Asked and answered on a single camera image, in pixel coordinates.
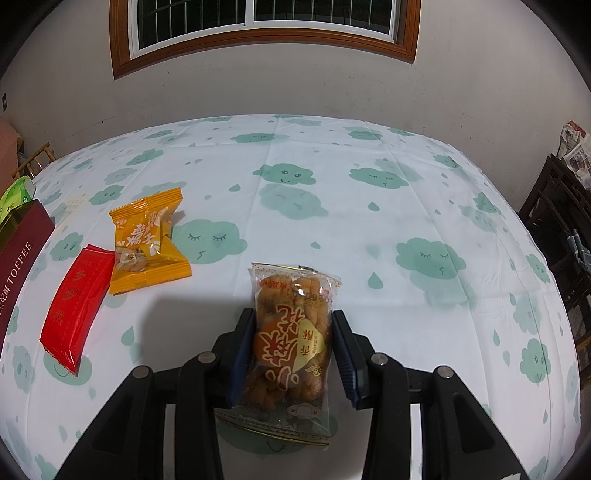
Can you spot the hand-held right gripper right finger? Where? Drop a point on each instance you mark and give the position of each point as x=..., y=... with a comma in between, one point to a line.
x=346, y=360

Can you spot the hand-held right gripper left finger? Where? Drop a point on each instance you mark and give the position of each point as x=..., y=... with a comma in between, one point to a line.
x=242, y=350

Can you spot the clear fried twist packet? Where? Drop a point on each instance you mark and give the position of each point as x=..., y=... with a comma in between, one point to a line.
x=291, y=332

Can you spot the orange snack packet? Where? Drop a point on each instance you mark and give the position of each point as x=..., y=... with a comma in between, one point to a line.
x=138, y=267

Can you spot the red snack packet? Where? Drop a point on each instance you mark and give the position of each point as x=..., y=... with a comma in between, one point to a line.
x=74, y=304

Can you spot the dark red candy box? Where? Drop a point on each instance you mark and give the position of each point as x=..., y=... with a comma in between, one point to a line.
x=23, y=258

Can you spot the cloud print tablecloth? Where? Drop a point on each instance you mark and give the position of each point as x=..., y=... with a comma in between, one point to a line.
x=323, y=230

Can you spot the dark wooden chair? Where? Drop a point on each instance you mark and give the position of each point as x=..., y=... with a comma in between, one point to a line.
x=554, y=203

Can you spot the green tissue pack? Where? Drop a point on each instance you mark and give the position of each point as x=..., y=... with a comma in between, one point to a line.
x=18, y=196

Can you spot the bamboo chair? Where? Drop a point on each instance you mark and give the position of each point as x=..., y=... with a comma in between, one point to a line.
x=37, y=159

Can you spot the newspaper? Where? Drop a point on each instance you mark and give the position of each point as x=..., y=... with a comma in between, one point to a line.
x=577, y=157

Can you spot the pink cardboard box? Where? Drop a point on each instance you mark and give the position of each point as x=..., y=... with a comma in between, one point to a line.
x=7, y=152

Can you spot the brown framed window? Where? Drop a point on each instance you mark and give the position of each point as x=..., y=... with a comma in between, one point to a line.
x=207, y=18

